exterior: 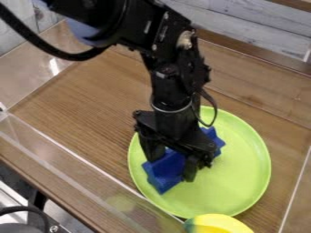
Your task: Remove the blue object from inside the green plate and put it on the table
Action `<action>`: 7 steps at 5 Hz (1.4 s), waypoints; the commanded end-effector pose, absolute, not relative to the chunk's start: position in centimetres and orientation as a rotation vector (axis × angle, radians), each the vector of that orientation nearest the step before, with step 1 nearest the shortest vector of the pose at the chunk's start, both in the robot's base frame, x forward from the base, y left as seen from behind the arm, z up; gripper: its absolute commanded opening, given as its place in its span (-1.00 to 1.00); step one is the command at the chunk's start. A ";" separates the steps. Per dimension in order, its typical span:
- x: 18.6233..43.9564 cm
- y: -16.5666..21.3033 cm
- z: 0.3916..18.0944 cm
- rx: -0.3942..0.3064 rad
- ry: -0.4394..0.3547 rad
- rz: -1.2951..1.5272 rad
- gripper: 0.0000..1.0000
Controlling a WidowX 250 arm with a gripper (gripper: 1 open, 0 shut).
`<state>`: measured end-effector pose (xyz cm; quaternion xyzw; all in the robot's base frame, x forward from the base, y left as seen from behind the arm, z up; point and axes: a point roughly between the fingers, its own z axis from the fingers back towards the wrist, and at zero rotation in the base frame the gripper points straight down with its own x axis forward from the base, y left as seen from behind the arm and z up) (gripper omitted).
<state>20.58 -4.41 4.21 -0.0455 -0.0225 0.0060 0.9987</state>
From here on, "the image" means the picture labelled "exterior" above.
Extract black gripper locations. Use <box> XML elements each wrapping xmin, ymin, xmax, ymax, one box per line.
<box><xmin>134</xmin><ymin>107</ymin><xmax>217</xmax><ymax>182</ymax></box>

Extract blue block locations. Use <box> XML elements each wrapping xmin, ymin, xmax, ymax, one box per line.
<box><xmin>142</xmin><ymin>127</ymin><xmax>225</xmax><ymax>195</ymax></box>

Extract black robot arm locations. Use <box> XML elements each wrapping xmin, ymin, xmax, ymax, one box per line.
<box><xmin>42</xmin><ymin>0</ymin><xmax>217</xmax><ymax>182</ymax></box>

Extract green plate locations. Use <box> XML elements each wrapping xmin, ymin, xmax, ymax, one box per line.
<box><xmin>129</xmin><ymin>106</ymin><xmax>271</xmax><ymax>218</ymax></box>

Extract yellow round object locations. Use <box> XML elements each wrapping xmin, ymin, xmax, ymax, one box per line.
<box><xmin>183</xmin><ymin>214</ymin><xmax>254</xmax><ymax>233</ymax></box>

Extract black metal stand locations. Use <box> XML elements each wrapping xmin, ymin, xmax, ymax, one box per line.
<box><xmin>0</xmin><ymin>187</ymin><xmax>73</xmax><ymax>233</ymax></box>

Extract clear acrylic enclosure wall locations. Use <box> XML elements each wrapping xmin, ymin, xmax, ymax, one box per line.
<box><xmin>0</xmin><ymin>22</ymin><xmax>311</xmax><ymax>233</ymax></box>

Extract black cable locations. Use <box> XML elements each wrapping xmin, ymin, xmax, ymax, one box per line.
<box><xmin>0</xmin><ymin>3</ymin><xmax>115</xmax><ymax>62</ymax></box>

